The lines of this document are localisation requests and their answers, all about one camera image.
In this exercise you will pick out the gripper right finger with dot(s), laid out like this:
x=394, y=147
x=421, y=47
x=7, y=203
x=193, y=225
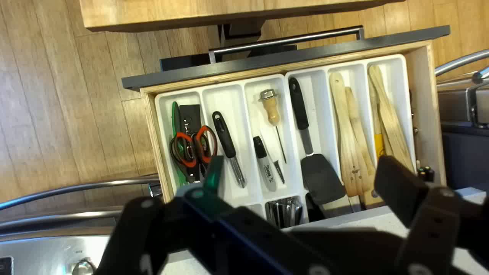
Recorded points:
x=428, y=214

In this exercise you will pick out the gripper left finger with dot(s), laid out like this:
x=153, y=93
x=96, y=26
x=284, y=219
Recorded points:
x=153, y=233

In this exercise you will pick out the orange and black scissors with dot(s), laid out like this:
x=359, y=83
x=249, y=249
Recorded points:
x=183, y=149

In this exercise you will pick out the open wooden drawer grey front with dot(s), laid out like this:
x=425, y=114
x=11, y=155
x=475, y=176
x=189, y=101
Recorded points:
x=275, y=63

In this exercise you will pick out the small black bottles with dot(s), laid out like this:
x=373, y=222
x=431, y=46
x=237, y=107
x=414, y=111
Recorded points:
x=426, y=173

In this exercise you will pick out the stainless steel appliance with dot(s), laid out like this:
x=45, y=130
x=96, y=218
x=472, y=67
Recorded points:
x=458, y=152

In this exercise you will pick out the stove knob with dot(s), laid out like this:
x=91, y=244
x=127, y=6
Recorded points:
x=82, y=267

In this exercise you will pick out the heap of wooden utensils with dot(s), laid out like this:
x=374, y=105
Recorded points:
x=389, y=114

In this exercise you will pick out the stainless steel stove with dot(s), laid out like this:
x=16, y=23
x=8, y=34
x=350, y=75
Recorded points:
x=46, y=248

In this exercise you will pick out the narrow wooden spatula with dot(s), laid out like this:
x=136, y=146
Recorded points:
x=359, y=130

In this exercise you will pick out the black spatula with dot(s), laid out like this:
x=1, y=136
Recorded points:
x=319, y=175

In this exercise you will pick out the wide wooden spatula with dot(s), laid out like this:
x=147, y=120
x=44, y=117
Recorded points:
x=344, y=126

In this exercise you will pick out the black blade sheath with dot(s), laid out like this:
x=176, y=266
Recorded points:
x=190, y=114

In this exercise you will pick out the black marker pen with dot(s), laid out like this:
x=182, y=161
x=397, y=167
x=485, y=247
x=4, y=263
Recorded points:
x=263, y=164

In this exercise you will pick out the heap of metal cutters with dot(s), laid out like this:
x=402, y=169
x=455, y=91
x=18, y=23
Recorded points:
x=284, y=212

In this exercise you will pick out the white cutlery tray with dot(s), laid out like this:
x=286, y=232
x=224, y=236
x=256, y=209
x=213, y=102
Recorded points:
x=233, y=99

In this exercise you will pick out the wooden table black pedestal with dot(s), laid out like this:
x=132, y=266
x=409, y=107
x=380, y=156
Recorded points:
x=191, y=11

